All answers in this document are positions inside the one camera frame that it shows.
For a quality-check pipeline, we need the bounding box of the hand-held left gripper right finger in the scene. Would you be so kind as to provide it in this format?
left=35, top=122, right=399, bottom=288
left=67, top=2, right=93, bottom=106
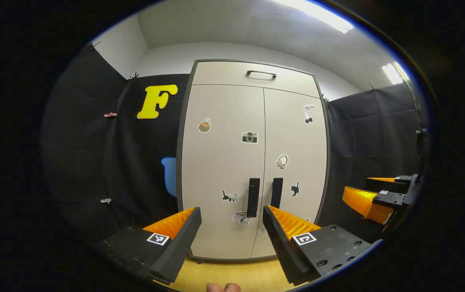
left=262, top=205, right=383, bottom=286

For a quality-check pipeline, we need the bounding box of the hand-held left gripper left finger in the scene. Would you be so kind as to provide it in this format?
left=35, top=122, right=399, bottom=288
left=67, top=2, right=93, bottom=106
left=93, top=207, right=202, bottom=284

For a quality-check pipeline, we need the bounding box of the double-door shoe cabinet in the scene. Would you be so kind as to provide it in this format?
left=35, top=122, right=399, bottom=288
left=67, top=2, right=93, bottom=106
left=176, top=59, right=331, bottom=263

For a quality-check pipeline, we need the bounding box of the beige cabinet door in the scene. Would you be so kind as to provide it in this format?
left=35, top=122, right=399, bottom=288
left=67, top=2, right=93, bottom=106
left=251, top=87, right=328, bottom=259
left=181, top=84, right=265, bottom=260

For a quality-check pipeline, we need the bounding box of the beige cabinet drawer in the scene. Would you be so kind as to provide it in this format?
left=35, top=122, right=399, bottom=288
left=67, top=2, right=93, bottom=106
left=191, top=61, right=321, bottom=99

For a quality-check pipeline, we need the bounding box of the black backdrop cloth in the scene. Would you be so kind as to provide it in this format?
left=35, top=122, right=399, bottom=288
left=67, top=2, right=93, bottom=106
left=40, top=41, right=190, bottom=248
left=317, top=83, right=424, bottom=244

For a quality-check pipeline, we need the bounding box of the small ceiling light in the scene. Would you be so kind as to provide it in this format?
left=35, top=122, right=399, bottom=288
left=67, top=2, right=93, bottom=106
left=382, top=61, right=411, bottom=85

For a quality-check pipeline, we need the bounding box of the long ceiling light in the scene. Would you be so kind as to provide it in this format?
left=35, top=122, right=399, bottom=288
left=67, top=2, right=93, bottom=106
left=271, top=0, right=355, bottom=34

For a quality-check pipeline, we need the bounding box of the black door handle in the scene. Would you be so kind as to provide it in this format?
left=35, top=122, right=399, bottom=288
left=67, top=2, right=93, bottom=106
left=247, top=178, right=260, bottom=218
left=270, top=177, right=284, bottom=208

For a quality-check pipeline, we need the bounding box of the black drawer handle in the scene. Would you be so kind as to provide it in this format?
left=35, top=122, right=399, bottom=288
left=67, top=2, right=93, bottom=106
left=246, top=70, right=278, bottom=79

